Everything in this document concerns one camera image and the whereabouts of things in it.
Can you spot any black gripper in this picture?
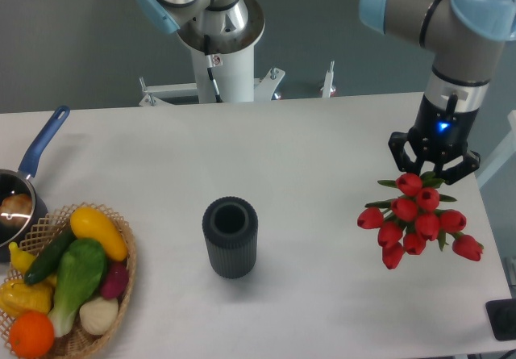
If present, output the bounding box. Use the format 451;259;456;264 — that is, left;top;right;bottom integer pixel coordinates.
388;93;481;186

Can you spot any red tulip bouquet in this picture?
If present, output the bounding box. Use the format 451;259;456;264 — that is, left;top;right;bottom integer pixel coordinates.
356;172;484;269

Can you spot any dark grey ribbed vase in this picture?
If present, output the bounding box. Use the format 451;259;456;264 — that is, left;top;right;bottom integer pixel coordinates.
202;196;259;279

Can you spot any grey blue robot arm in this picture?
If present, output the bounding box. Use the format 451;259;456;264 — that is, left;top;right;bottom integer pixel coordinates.
136;0;515;184

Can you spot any black device at edge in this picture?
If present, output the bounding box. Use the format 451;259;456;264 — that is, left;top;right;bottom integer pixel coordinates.
485;298;516;341

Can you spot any purple radish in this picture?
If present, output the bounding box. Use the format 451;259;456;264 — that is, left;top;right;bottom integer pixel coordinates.
99;262;129;299

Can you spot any yellow squash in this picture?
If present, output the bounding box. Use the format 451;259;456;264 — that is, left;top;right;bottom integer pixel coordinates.
69;207;128;262

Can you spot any green bok choy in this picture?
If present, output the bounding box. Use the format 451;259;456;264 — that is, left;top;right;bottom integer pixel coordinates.
48;238;106;338

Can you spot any white garlic bulb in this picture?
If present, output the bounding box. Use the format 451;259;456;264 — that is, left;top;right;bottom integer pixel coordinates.
79;296;119;336

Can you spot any wicker basket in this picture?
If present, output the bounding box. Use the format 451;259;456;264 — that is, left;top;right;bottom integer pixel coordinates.
19;202;137;358

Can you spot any green cucumber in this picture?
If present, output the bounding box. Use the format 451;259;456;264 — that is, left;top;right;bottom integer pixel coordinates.
23;228;76;286

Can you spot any brown bread roll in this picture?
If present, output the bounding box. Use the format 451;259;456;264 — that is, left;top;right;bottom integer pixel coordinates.
1;194;32;228

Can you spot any small yellow banana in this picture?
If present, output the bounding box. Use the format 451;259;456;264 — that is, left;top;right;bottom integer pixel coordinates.
8;242;36;274

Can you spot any yellow bell pepper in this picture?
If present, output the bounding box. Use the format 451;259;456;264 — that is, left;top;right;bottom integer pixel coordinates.
1;279;53;319

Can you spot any orange fruit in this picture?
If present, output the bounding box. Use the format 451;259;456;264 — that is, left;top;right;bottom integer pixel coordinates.
8;311;54;358

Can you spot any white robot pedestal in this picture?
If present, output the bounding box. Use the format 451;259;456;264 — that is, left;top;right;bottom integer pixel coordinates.
138;0;339;107

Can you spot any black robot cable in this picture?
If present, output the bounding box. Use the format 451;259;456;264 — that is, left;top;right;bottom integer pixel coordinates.
201;34;224;104

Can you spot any blue handled saucepan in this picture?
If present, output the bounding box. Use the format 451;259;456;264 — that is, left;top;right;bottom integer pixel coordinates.
1;106;70;263

